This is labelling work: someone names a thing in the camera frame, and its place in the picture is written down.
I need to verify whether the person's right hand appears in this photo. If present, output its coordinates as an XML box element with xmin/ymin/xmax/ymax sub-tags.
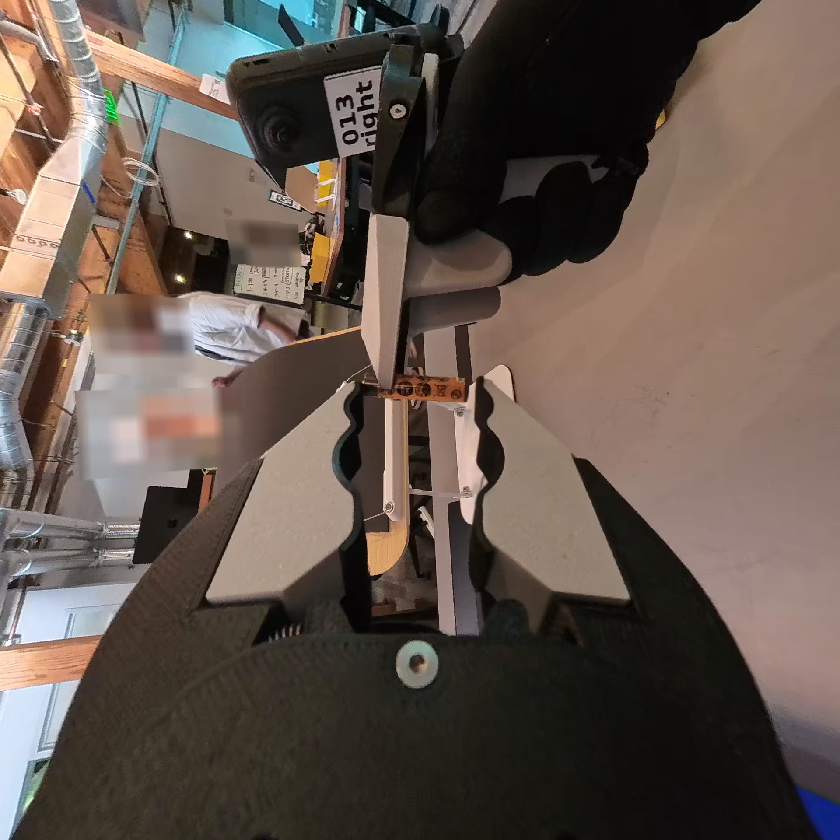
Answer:
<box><xmin>415</xmin><ymin>0</ymin><xmax>657</xmax><ymax>284</ymax></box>

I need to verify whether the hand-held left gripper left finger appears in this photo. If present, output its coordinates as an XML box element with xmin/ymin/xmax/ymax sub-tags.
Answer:
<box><xmin>204</xmin><ymin>381</ymin><xmax>368</xmax><ymax>624</ymax></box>

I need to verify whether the wooden board with black mat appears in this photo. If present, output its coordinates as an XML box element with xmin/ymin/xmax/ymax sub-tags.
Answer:
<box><xmin>217</xmin><ymin>329</ymin><xmax>424</xmax><ymax>578</ymax></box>

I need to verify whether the small brown battery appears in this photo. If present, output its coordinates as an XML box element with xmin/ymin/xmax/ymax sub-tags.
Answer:
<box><xmin>378</xmin><ymin>376</ymin><xmax>468</xmax><ymax>403</ymax></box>

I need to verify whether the long wooden desk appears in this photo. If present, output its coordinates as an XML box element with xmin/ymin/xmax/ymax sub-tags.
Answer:
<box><xmin>309</xmin><ymin>158</ymin><xmax>366</xmax><ymax>309</ymax></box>

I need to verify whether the silver ceiling duct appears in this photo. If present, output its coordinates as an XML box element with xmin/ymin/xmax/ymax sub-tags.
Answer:
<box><xmin>0</xmin><ymin>296</ymin><xmax>53</xmax><ymax>513</ymax></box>
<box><xmin>0</xmin><ymin>0</ymin><xmax>109</xmax><ymax>303</ymax></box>

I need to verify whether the white board stand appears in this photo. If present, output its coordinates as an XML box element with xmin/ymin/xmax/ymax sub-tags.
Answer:
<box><xmin>378</xmin><ymin>363</ymin><xmax>517</xmax><ymax>529</ymax></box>

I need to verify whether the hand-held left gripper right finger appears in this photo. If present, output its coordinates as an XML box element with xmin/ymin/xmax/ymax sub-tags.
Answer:
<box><xmin>466</xmin><ymin>374</ymin><xmax>634</xmax><ymax>628</ymax></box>

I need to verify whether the whiteboard with writing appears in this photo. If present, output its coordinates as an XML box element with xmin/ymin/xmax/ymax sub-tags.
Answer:
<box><xmin>234</xmin><ymin>263</ymin><xmax>311</xmax><ymax>307</ymax></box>

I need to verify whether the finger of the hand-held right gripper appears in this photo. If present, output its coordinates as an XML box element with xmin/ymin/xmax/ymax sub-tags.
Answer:
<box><xmin>361</xmin><ymin>213</ymin><xmax>421</xmax><ymax>395</ymax></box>
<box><xmin>407</xmin><ymin>289</ymin><xmax>504</xmax><ymax>371</ymax></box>

